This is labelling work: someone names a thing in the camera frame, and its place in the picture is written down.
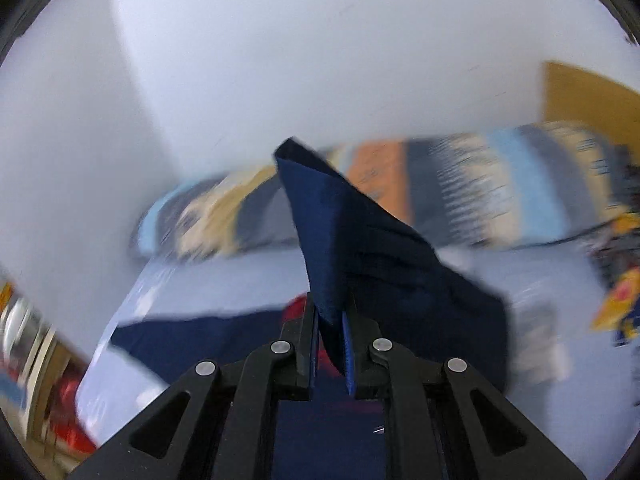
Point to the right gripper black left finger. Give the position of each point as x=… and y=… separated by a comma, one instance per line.
x=215, y=422

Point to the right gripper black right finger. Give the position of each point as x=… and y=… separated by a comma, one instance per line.
x=444, y=421

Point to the navy blue work jacket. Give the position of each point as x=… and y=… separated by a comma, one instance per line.
x=359, y=258

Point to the light blue cloud bedsheet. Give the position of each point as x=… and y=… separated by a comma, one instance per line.
x=568, y=378

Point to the dark patterned crumpled cloth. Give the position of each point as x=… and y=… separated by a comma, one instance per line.
x=613, y=249

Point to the patchwork rolled quilt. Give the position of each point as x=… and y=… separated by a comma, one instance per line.
x=532, y=185

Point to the wooden headboard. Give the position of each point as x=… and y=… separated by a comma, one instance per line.
x=575, y=95

